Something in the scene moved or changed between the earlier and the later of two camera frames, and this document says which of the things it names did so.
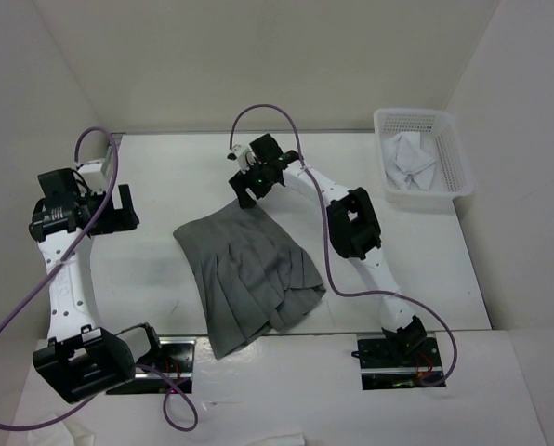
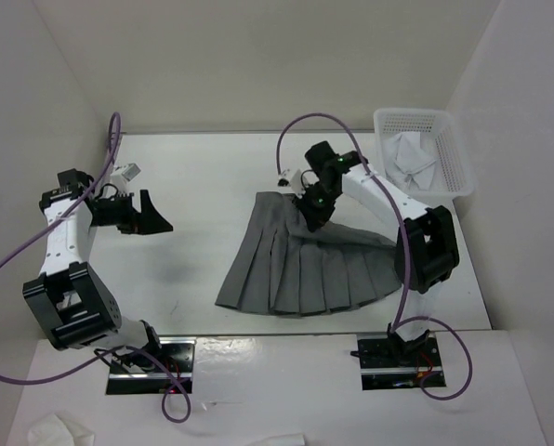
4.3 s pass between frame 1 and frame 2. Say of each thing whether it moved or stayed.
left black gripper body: stayed
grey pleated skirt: moved
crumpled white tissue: stayed
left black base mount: stayed
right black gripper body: moved
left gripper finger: moved
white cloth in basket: stayed
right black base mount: stayed
